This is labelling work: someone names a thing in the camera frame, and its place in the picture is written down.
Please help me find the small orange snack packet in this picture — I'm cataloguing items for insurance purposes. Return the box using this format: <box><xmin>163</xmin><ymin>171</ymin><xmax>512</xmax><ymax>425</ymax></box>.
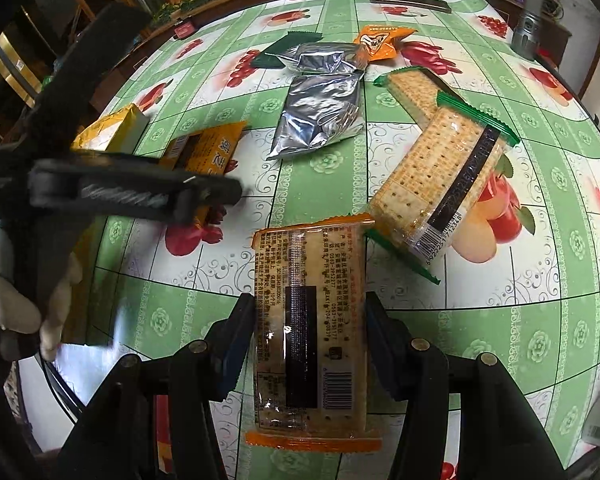
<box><xmin>353</xmin><ymin>24</ymin><xmax>417</xmax><ymax>64</ymax></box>

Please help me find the green checkered fruit tablecloth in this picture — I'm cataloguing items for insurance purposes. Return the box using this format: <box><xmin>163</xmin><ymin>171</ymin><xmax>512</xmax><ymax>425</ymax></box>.
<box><xmin>45</xmin><ymin>0</ymin><xmax>600</xmax><ymax>480</ymax></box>

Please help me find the dark green snack packet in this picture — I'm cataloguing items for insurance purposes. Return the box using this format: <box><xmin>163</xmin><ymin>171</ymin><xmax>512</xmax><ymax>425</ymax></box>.
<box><xmin>252</xmin><ymin>31</ymin><xmax>324</xmax><ymax>69</ymax></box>

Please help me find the grey metal cylinder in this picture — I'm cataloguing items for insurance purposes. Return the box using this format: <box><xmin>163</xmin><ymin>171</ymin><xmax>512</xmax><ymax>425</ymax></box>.
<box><xmin>510</xmin><ymin>0</ymin><xmax>551</xmax><ymax>61</ymax></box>

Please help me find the dark wooden cabinet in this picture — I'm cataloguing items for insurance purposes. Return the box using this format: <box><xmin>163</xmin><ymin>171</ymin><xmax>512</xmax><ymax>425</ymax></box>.
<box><xmin>0</xmin><ymin>0</ymin><xmax>146</xmax><ymax>142</ymax></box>

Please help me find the orange-edged cracker packet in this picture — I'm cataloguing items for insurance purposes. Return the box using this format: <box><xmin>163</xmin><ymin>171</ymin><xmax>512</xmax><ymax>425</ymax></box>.
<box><xmin>244</xmin><ymin>212</ymin><xmax>384</xmax><ymax>454</ymax></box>

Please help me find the large green-edged cracker packet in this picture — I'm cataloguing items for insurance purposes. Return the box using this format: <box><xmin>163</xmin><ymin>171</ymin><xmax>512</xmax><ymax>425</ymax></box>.
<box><xmin>366</xmin><ymin>91</ymin><xmax>520</xmax><ymax>285</ymax></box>

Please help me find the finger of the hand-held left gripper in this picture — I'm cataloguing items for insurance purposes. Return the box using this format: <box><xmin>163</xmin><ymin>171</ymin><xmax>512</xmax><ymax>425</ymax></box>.
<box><xmin>30</xmin><ymin>154</ymin><xmax>244</xmax><ymax>227</ymax></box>

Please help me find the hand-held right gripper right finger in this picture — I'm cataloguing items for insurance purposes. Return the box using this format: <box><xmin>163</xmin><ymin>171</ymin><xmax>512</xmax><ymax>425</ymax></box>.
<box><xmin>365</xmin><ymin>291</ymin><xmax>567</xmax><ymax>480</ymax></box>

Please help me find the orange and black snack packet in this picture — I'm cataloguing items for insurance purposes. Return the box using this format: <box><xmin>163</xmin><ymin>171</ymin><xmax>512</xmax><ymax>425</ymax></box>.
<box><xmin>159</xmin><ymin>121</ymin><xmax>249</xmax><ymax>227</ymax></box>

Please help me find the person's left hand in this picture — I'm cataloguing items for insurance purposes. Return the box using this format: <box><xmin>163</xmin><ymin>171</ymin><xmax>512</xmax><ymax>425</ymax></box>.
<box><xmin>0</xmin><ymin>234</ymin><xmax>84</xmax><ymax>362</ymax></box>

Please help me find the yellow tray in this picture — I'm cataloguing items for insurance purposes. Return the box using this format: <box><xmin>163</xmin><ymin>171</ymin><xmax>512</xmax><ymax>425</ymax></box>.
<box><xmin>62</xmin><ymin>104</ymin><xmax>151</xmax><ymax>347</ymax></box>

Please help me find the wooden shelf unit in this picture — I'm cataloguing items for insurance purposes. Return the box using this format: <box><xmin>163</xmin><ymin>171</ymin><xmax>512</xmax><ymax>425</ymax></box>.
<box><xmin>495</xmin><ymin>0</ymin><xmax>600</xmax><ymax>126</ymax></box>

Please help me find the silver foil snack packet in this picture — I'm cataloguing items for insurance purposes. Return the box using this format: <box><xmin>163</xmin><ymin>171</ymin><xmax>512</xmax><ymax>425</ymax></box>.
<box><xmin>284</xmin><ymin>41</ymin><xmax>370</xmax><ymax>77</ymax></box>
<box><xmin>266</xmin><ymin>71</ymin><xmax>367</xmax><ymax>162</ymax></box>

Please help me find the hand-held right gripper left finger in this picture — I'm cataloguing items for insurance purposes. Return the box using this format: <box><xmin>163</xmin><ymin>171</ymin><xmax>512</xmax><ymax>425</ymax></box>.
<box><xmin>55</xmin><ymin>292</ymin><xmax>258</xmax><ymax>480</ymax></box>

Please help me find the black remote control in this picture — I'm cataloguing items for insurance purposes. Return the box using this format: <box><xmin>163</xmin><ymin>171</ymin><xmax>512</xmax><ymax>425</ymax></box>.
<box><xmin>369</xmin><ymin>0</ymin><xmax>452</xmax><ymax>14</ymax></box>

